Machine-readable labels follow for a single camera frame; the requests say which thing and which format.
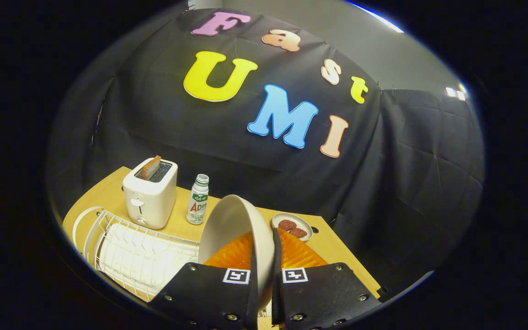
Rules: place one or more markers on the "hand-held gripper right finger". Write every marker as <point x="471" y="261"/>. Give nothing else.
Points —
<point x="276" y="295"/>

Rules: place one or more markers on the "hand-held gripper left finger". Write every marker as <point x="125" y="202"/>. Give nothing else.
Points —
<point x="253" y="302"/>

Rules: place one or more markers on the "beige round plate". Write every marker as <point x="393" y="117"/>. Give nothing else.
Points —
<point x="232" y="220"/>

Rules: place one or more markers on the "beige plate with patties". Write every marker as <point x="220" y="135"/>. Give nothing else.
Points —
<point x="304" y="223"/>

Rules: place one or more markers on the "brown meat patty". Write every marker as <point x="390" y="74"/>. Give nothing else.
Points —
<point x="298" y="233"/>
<point x="287" y="224"/>

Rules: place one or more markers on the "white bottle with green label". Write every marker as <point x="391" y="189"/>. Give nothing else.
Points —
<point x="197" y="206"/>

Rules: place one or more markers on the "white ridged drip tray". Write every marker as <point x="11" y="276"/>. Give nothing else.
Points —
<point x="131" y="256"/>

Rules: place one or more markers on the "white toaster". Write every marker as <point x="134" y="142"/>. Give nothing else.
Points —
<point x="149" y="206"/>

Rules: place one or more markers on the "toasted bread slice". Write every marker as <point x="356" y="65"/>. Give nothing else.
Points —
<point x="151" y="168"/>

